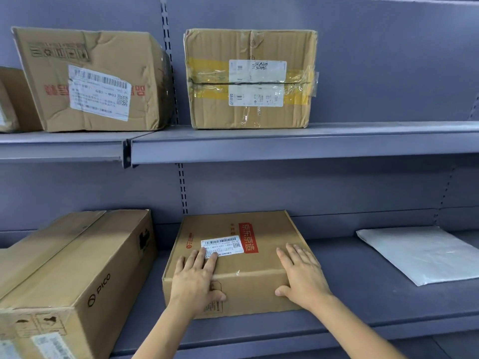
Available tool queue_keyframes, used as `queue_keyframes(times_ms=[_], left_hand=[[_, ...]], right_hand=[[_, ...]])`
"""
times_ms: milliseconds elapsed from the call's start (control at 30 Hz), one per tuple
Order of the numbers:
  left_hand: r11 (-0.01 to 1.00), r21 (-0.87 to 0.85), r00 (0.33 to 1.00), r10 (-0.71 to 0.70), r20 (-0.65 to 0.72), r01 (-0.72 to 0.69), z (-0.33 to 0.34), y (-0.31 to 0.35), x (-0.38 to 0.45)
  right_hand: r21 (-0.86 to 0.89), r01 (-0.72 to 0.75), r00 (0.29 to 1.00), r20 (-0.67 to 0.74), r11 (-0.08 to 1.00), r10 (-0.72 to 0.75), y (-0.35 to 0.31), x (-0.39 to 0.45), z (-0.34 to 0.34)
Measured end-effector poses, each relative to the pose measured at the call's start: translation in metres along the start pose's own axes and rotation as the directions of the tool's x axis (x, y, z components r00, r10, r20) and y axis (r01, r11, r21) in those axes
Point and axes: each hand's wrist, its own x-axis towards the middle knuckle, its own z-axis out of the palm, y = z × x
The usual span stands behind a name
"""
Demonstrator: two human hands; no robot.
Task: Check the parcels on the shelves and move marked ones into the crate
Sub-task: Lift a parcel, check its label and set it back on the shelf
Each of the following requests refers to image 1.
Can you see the person's left middle finger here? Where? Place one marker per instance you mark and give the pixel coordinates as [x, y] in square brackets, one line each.
[203, 259]

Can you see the person's right little finger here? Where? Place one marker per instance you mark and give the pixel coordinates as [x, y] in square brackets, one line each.
[314, 262]

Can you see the person's right hand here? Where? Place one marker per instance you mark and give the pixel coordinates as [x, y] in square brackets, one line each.
[305, 282]

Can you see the white plastic mailer bag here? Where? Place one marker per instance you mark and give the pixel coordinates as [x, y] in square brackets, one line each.
[419, 250]

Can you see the slotted grey shelf upright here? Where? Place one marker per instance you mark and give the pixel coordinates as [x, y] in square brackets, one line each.
[168, 41]
[445, 194]

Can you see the person's left hand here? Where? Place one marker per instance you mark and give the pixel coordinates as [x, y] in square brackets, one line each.
[194, 287]

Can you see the person's left little finger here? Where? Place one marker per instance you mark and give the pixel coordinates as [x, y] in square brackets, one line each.
[180, 265]

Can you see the person's left thumb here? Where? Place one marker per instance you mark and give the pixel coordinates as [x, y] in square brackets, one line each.
[219, 296]

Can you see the person's right middle finger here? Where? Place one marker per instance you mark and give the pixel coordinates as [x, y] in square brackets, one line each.
[293, 254]

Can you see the red-printed cardboard box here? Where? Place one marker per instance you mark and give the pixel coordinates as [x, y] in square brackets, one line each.
[254, 239]

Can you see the person's right thumb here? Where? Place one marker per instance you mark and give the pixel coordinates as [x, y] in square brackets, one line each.
[284, 292]

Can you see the crumpled cardboard box white label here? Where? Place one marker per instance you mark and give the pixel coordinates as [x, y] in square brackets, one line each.
[56, 63]

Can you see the large long cardboard box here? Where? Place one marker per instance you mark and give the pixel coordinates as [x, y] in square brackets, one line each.
[67, 272]

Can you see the person's left forearm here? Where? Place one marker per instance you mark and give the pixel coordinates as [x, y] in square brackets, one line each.
[164, 336]

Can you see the yellow-taped cardboard box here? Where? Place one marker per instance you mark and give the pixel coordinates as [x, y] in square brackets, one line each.
[247, 108]

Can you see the small plain cardboard box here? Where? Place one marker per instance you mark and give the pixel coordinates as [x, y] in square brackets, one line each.
[17, 97]

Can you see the person's right forearm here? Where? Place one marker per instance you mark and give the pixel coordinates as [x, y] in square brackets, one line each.
[355, 327]

